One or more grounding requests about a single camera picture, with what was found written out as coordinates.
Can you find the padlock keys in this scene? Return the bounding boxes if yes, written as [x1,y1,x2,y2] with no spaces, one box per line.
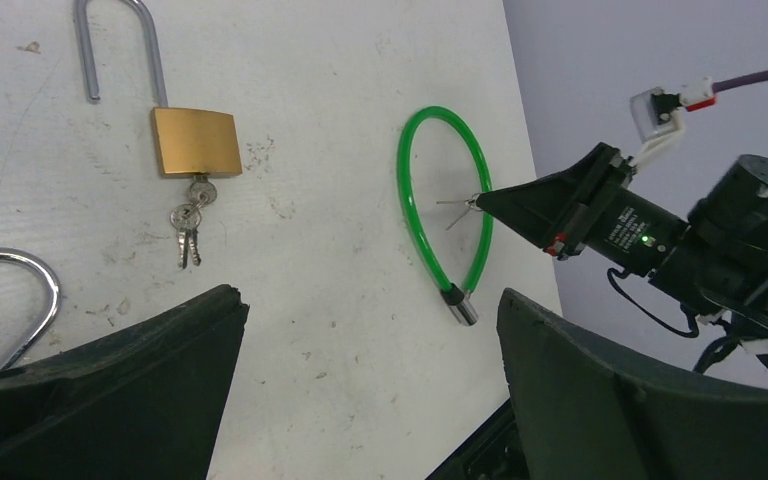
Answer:
[169,175,218,270]

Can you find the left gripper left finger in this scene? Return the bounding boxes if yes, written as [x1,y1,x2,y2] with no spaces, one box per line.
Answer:
[0,284,249,479]

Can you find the cable lock keys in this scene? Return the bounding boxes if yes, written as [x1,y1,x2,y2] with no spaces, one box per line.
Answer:
[435,193,485,233]

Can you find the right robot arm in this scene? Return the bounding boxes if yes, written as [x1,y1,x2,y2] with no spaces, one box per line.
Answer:
[475,143,768,373]

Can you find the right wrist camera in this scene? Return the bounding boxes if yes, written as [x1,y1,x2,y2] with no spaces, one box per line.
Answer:
[629,77,716,173]

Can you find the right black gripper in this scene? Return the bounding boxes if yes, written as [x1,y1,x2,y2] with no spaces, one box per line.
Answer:
[475,142,632,260]

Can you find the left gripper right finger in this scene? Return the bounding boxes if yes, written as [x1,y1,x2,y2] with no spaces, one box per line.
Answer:
[496,289,768,479]

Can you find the brass padlock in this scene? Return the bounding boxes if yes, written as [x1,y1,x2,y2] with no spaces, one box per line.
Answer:
[73,0,244,180]
[0,247,63,373]

